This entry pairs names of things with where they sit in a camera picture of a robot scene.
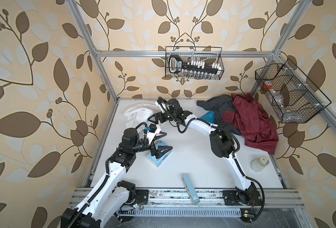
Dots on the teal cloth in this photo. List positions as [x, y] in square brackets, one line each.
[209, 117]

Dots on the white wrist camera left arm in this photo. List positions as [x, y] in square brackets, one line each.
[152, 131]

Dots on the dark grey cloth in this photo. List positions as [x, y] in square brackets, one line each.
[219, 105]

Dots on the light blue rectangular bar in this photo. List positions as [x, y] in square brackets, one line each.
[187, 182]

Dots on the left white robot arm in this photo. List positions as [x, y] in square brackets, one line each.
[105, 182]

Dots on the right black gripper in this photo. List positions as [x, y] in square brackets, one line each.
[156, 115]

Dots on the black tool with handle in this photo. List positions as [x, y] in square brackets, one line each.
[176, 65]

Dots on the blue tissue pack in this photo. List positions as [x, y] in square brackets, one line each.
[160, 154]

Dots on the maroon satin shirt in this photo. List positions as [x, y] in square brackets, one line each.
[253, 123]

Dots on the white cloth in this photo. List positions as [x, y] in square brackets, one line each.
[139, 113]

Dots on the back black wire basket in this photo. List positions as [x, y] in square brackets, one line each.
[206, 54]

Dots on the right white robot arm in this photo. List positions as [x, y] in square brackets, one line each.
[223, 145]

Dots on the clear bottle red cap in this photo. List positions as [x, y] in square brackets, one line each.
[276, 97]

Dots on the white plastic jar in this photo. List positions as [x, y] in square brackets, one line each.
[259, 164]

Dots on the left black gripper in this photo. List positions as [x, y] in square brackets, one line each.
[157, 153]

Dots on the side black wire basket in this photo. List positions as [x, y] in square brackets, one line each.
[302, 97]

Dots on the aluminium frame rail base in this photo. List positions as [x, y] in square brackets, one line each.
[175, 202]

